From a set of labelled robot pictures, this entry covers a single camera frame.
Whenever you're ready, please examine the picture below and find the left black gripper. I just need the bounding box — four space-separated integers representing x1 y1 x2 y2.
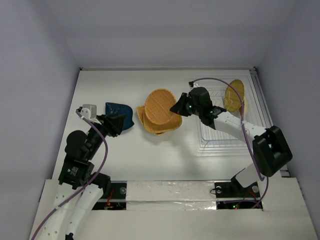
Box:
86 112 126 159

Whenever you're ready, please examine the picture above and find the dark blue plate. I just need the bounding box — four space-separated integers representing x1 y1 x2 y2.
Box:
105 102 135 131

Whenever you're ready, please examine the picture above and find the white wire dish rack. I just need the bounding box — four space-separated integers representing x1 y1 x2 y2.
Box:
196 75 270 149

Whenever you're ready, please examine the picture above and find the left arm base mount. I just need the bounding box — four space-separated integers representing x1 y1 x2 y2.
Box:
92 181 127 211

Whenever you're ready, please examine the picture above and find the round orange woven plate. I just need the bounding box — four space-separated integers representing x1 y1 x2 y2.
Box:
144 88 177 125

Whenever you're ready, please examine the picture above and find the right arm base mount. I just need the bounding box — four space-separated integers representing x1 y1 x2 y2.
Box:
210 181 263 210

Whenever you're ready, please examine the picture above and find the triangular woven orange plate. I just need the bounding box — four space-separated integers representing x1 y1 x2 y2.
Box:
136 106 165 136

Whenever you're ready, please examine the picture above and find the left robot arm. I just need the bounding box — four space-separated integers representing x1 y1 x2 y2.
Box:
31 114 126 240

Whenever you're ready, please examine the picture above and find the small orange woven plate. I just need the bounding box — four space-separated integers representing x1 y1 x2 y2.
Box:
238 98 249 119

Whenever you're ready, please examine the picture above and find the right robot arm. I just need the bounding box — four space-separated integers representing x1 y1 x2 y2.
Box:
170 87 293 196

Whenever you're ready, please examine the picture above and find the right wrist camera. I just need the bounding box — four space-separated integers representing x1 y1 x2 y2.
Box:
188 81 200 90

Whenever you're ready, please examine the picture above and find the white foam front board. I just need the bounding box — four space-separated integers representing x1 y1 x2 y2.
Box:
30 177 317 240

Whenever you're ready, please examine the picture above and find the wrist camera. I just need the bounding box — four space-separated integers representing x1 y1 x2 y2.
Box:
188 81 200 90
76 104 97 121

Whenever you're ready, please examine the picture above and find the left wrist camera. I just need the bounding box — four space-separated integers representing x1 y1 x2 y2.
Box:
76 104 97 121

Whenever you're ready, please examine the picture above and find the yellow round woven plate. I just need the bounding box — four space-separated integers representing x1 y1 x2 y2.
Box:
223 79 245 116

